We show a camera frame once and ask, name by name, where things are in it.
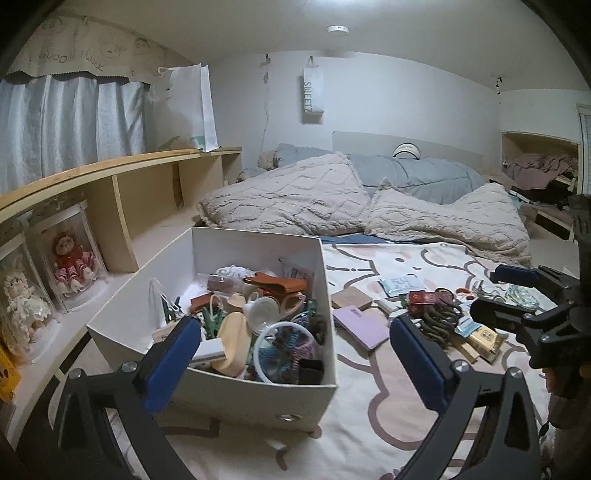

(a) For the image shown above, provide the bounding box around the hanging white paper bag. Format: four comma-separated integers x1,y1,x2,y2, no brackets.
302,55,325,124

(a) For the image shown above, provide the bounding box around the wooden side shelf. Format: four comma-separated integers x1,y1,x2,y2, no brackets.
501,131,580,241

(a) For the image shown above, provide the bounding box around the pink blue crochet coaster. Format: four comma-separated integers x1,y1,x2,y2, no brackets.
259,330,324,384

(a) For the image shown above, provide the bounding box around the printed curtain valance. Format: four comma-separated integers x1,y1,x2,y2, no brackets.
4,14,185,86

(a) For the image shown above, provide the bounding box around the teal printed pouch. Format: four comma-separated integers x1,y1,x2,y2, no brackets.
379,273,423,297

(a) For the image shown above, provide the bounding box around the purple notebook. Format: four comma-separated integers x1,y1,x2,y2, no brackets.
332,305,391,352

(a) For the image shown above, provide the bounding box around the red dress doll in case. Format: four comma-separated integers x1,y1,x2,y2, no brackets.
34,200,109,312

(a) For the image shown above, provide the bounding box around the white wall cable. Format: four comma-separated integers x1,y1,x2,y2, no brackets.
261,53,273,153

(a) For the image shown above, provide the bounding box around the brown hair claw clip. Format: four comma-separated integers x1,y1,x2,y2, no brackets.
409,300,467,352

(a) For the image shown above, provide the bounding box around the white lace doily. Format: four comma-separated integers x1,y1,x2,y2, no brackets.
215,265,252,282

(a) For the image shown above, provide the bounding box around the white plastic ring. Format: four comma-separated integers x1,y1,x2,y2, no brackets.
254,322,315,384

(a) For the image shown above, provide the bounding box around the light brown tape roll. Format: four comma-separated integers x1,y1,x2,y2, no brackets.
277,293,306,321

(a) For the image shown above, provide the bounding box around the white curtain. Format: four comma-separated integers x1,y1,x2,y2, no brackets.
0,74,148,195

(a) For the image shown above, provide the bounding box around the white cardboard box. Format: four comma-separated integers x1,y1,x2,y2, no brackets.
86,226,339,432

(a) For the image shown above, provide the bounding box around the white dress doll in case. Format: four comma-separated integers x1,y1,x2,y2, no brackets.
0,233,63,365

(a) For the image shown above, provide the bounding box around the blue wet wipe packet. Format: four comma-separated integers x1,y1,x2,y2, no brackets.
455,316,483,337

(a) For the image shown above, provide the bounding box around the tan cardboard box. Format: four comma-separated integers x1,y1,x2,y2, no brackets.
331,286,374,311

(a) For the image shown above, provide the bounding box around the dark blue bed sheet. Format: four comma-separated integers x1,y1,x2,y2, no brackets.
321,233,416,245

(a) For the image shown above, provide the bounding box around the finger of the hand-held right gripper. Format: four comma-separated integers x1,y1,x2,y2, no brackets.
470,297,556,345
490,264,581,302

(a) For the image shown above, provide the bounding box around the brown leather case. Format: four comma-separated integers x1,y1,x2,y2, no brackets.
242,273,308,296

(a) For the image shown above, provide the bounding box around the printed cartoon bed sheet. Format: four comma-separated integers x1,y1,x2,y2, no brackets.
106,240,591,480

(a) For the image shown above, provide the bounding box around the maroon box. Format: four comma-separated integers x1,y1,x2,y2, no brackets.
407,290,451,317

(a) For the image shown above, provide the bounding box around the wooden shelf unit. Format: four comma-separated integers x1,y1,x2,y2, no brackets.
0,147,243,444

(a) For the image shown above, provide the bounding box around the grey duvet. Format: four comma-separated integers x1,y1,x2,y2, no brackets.
240,143,483,206

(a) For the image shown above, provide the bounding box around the yellow box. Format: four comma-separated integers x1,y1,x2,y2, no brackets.
0,342,21,402

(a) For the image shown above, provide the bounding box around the green clothespin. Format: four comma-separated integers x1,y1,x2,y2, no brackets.
159,293,182,324
202,308,228,340

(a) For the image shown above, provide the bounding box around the blue printed packet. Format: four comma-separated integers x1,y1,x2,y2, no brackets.
279,258,317,282

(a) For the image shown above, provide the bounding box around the pink clothes pile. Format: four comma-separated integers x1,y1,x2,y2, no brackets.
505,154,578,191

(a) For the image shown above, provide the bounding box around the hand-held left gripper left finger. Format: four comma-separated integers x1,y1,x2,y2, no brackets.
48,315,202,480

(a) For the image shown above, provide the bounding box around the floral fabric pouch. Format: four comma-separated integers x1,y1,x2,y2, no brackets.
503,284,541,310

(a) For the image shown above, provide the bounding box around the beige textured blanket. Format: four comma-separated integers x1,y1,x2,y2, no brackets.
196,152,532,266

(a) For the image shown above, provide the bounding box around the white plastic pump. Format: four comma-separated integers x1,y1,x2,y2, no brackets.
245,295,282,335

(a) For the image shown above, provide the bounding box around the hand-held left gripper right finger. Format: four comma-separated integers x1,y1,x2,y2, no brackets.
389,316,543,480

